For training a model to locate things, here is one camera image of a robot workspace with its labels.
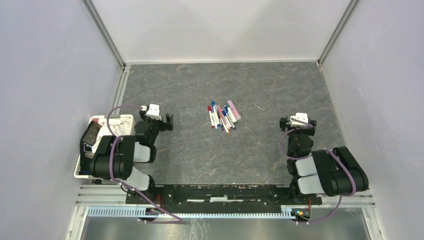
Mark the orange tipped marker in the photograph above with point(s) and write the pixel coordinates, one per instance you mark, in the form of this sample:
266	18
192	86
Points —
228	132

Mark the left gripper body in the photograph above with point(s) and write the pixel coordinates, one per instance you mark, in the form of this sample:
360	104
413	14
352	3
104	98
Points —
156	125

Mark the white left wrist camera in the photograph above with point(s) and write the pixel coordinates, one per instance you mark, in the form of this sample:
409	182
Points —
153	111

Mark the black box in basket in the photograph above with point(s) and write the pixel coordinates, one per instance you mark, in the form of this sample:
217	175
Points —
86	152

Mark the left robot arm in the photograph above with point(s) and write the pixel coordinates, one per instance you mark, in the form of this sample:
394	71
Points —
118	161

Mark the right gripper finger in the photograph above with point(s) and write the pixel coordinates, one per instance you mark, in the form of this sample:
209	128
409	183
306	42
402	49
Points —
283	123
312	130

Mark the white plastic basket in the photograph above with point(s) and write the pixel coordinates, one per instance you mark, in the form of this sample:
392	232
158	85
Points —
102	149

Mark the crumpled white cloth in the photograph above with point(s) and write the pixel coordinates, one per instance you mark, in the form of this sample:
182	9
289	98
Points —
120	126

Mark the blue marker right side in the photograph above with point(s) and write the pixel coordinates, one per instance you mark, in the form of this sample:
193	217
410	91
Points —
230	113

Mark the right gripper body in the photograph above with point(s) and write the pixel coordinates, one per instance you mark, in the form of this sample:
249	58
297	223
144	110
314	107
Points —
290	129

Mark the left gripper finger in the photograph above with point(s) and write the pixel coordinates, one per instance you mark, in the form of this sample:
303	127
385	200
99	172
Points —
169	125
143	114

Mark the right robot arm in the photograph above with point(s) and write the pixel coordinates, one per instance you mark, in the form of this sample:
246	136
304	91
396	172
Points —
330	172

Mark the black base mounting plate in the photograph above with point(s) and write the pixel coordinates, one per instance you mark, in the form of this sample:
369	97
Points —
228	199

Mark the dark blue capped marker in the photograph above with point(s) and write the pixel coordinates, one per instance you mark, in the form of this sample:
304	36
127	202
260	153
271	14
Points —
228	120

